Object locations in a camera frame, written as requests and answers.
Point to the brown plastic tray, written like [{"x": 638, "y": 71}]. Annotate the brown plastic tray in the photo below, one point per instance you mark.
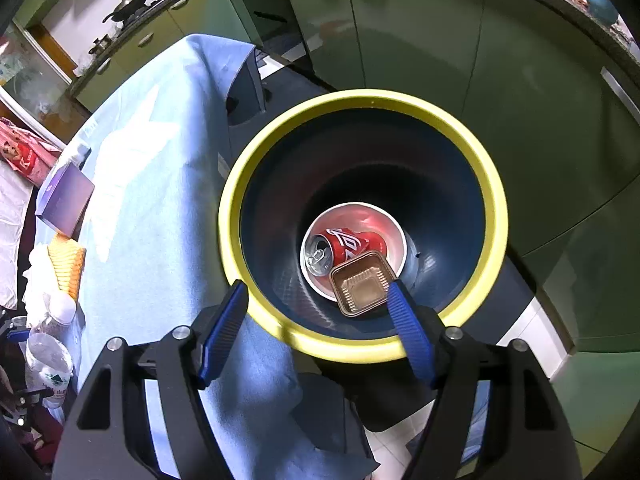
[{"x": 362, "y": 290}]

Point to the small white bottle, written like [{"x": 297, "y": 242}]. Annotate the small white bottle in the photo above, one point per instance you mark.
[{"x": 76, "y": 154}]

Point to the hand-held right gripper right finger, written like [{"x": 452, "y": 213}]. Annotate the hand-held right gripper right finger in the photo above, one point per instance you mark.
[{"x": 407, "y": 332}]

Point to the clear plastic water bottle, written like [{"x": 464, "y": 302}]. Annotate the clear plastic water bottle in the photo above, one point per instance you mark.
[{"x": 47, "y": 355}]

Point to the red printed box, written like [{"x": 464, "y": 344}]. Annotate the red printed box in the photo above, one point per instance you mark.
[{"x": 25, "y": 152}]

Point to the black wok with lid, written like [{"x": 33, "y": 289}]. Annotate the black wok with lid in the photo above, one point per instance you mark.
[{"x": 127, "y": 6}]

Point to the dark bin with yellow rim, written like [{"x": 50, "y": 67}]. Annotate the dark bin with yellow rim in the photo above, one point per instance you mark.
[{"x": 360, "y": 97}]

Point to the small black pot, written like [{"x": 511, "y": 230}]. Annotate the small black pot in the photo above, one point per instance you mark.
[{"x": 100, "y": 45}]

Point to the light blue tablecloth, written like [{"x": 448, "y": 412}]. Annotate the light blue tablecloth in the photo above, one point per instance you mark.
[{"x": 150, "y": 185}]

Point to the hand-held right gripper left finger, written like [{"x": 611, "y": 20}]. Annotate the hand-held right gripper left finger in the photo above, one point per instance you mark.
[{"x": 224, "y": 332}]

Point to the purple box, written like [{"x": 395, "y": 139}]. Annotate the purple box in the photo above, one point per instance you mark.
[{"x": 65, "y": 200}]

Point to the red soda can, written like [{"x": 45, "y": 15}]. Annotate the red soda can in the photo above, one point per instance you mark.
[{"x": 350, "y": 245}]

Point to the white paper bowl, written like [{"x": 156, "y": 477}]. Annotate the white paper bowl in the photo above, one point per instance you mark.
[{"x": 352, "y": 214}]

